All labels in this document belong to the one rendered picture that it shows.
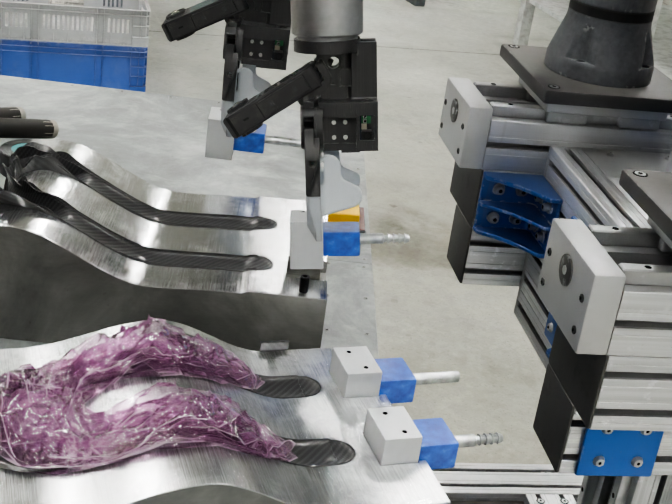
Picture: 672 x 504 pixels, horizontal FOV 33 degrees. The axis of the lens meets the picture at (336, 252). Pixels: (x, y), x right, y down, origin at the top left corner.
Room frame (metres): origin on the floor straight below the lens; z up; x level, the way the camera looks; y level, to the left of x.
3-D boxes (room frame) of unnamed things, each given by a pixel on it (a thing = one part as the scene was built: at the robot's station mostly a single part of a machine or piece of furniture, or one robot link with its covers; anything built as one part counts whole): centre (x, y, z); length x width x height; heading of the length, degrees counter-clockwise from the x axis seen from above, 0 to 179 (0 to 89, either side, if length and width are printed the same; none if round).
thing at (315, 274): (1.13, 0.03, 0.87); 0.05 x 0.05 x 0.04; 4
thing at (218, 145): (1.42, 0.12, 0.93); 0.13 x 0.05 x 0.05; 94
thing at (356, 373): (0.98, -0.08, 0.86); 0.13 x 0.05 x 0.05; 111
